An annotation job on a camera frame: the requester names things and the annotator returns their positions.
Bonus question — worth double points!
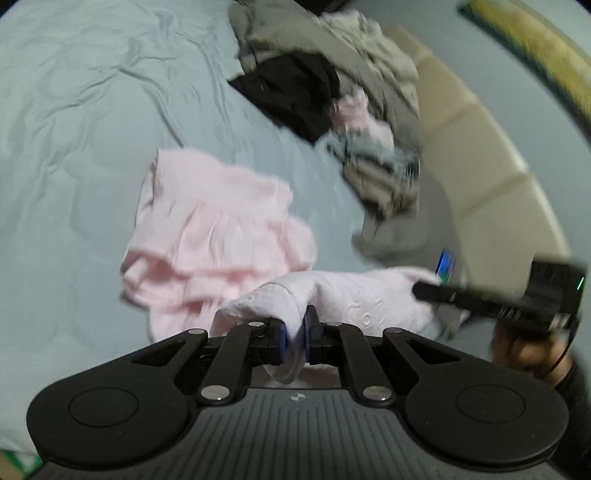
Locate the black garment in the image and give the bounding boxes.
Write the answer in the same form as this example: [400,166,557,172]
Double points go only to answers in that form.
[228,51,345,144]

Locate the person's right forearm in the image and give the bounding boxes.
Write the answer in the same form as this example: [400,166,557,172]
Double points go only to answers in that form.
[551,355,591,421]

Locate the grey crumpled garment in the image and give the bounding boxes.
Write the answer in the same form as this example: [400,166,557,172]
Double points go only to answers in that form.
[325,131,421,174]

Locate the small pink garment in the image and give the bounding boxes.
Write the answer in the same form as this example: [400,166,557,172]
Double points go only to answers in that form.
[333,88,394,144]

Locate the person's right hand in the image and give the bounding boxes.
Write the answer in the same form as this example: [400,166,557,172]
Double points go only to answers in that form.
[489,318,573,384]

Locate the bed with blue-grey sheet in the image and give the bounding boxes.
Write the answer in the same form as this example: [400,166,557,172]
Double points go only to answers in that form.
[0,0,462,455]

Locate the beige blanket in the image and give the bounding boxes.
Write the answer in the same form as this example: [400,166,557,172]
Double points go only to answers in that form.
[318,9,421,116]

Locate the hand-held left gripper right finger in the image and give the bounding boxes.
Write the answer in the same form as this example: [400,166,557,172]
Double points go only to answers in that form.
[304,305,532,407]

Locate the smartphone with lit screen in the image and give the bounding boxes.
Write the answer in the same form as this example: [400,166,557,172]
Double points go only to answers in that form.
[435,248,458,284]

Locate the taupe crumpled garment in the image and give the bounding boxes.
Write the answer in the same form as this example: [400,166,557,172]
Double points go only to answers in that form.
[344,159,421,217]

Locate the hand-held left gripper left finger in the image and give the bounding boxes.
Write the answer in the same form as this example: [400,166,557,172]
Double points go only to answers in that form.
[65,318,287,407]

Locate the framed wall painting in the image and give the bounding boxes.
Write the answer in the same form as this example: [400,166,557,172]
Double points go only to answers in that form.
[457,0,591,144]

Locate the pink embossed pants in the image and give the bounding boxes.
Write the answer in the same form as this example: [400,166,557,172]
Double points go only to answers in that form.
[121,148,446,386]

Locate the grey-brown duvet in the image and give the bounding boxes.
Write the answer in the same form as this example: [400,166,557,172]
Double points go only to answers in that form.
[228,0,467,278]

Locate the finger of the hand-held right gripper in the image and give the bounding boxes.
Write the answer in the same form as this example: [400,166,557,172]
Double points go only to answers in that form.
[412,281,499,317]

